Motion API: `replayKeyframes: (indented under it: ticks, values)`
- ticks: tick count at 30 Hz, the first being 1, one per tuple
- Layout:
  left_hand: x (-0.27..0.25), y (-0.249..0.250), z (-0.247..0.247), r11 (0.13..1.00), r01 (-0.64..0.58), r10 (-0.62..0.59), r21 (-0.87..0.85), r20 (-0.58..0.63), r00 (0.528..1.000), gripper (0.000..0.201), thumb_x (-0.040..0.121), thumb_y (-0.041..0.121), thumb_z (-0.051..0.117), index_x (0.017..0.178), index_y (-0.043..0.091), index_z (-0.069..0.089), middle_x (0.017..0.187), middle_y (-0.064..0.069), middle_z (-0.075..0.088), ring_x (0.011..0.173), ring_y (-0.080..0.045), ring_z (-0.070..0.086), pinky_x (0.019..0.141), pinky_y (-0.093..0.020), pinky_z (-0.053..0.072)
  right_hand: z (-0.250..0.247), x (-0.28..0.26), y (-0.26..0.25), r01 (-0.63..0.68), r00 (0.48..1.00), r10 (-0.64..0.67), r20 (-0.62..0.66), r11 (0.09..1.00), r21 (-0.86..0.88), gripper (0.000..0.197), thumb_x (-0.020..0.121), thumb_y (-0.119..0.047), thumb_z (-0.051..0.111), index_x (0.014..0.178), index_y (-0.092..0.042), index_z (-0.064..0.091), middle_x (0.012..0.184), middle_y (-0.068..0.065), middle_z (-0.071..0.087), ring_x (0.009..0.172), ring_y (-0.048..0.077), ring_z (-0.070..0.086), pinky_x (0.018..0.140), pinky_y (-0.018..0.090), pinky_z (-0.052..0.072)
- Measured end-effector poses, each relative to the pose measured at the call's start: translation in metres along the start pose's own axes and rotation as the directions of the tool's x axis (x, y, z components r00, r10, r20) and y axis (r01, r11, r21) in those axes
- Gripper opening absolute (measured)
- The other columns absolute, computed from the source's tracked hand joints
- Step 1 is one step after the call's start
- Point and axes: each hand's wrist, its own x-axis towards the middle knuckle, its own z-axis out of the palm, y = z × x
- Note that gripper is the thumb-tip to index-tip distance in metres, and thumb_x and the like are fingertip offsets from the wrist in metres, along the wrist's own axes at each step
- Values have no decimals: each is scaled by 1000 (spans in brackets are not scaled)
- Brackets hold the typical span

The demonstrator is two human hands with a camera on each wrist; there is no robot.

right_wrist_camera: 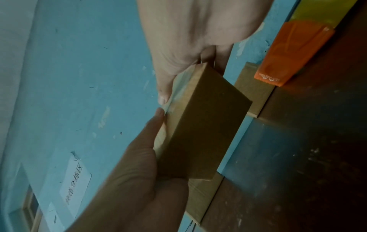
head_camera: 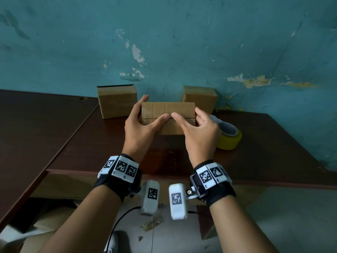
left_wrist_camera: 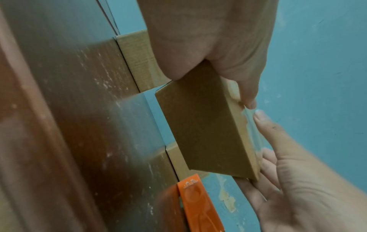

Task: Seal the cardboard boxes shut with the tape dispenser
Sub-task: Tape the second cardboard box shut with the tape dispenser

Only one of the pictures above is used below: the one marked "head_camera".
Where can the dark brown wooden table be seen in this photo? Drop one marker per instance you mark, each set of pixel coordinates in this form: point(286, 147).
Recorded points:
point(263, 155)

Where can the white left shoe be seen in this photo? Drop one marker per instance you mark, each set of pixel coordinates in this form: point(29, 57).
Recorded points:
point(113, 243)

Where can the orange tape dispenser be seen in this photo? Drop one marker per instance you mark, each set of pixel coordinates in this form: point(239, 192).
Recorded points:
point(227, 129)

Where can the yellowish clear tape roll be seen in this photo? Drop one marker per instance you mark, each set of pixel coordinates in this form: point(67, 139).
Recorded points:
point(229, 143)

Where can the person's left hand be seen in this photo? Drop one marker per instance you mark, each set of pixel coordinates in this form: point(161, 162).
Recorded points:
point(137, 134)

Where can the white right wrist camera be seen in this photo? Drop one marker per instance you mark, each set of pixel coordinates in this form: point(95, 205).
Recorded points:
point(177, 210)

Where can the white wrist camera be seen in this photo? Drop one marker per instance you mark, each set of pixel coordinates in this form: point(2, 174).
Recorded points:
point(177, 210)
point(148, 205)

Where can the person's right forearm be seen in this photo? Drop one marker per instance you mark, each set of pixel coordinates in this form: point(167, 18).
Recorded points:
point(237, 229)

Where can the small brown cardboard box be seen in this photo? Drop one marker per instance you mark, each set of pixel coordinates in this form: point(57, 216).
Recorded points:
point(202, 100)

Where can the dark brown wooden desk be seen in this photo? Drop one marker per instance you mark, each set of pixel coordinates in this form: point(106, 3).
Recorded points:
point(34, 134)

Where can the person's right hand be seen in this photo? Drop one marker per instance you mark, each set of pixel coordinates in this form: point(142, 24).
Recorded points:
point(202, 142)

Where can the cardboard box with dark edge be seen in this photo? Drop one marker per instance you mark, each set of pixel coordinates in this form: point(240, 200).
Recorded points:
point(115, 102)

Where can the crumpled clear plastic scrap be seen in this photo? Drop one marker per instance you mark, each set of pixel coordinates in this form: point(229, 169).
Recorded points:
point(152, 222)

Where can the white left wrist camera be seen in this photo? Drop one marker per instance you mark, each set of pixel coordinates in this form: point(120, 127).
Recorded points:
point(148, 205)

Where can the large brown cardboard box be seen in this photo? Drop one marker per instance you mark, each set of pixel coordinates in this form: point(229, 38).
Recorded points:
point(168, 108)

